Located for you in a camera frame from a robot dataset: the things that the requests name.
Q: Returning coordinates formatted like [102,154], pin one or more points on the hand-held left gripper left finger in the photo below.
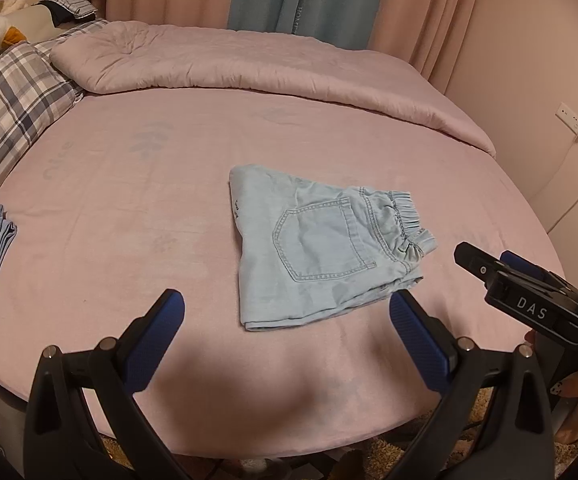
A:
[164,310]

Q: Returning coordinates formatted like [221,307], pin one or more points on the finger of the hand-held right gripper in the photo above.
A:
[476,265]
[529,267]

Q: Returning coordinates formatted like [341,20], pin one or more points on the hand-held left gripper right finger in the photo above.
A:
[409,320]

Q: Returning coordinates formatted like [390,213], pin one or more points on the light blue denim pants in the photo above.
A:
[319,240]

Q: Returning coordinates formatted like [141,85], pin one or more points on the pink bed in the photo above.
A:
[144,185]

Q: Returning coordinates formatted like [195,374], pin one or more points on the plaid pillow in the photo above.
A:
[14,95]

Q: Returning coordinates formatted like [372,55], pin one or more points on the pink quilt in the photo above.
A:
[244,55]

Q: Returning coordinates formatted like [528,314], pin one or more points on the striped pillow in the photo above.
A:
[76,7]

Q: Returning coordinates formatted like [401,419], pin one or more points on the grey bed frame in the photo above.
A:
[11,430]

